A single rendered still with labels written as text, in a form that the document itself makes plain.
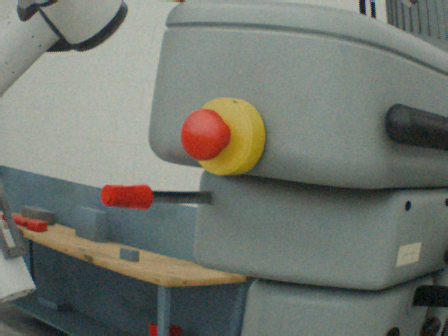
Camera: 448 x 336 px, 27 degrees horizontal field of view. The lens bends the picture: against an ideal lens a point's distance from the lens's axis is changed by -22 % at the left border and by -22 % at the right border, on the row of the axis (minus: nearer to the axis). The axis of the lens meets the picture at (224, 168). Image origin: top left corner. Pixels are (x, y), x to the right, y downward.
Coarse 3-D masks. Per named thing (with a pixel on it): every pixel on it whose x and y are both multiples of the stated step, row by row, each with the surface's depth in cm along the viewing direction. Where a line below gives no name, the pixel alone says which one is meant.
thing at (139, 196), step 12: (108, 192) 97; (120, 192) 97; (132, 192) 98; (144, 192) 99; (156, 192) 102; (168, 192) 103; (180, 192) 104; (192, 192) 105; (204, 192) 107; (108, 204) 97; (120, 204) 97; (132, 204) 99; (144, 204) 100; (204, 204) 107
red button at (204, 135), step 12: (192, 120) 90; (204, 120) 90; (216, 120) 89; (192, 132) 90; (204, 132) 89; (216, 132) 89; (228, 132) 91; (192, 144) 90; (204, 144) 89; (216, 144) 89; (228, 144) 92; (192, 156) 91; (204, 156) 90
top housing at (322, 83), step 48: (192, 0) 99; (240, 0) 95; (192, 48) 97; (240, 48) 94; (288, 48) 90; (336, 48) 88; (384, 48) 89; (432, 48) 99; (192, 96) 97; (240, 96) 94; (288, 96) 91; (336, 96) 88; (384, 96) 89; (432, 96) 97; (288, 144) 91; (336, 144) 88; (384, 144) 89
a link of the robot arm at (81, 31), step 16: (64, 0) 103; (80, 0) 105; (96, 0) 106; (112, 0) 109; (48, 16) 107; (64, 16) 106; (80, 16) 106; (96, 16) 107; (112, 16) 109; (64, 32) 109; (80, 32) 108; (96, 32) 109; (80, 48) 111
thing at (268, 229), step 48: (240, 192) 105; (288, 192) 102; (336, 192) 99; (384, 192) 96; (432, 192) 102; (240, 240) 105; (288, 240) 102; (336, 240) 98; (384, 240) 95; (432, 240) 103
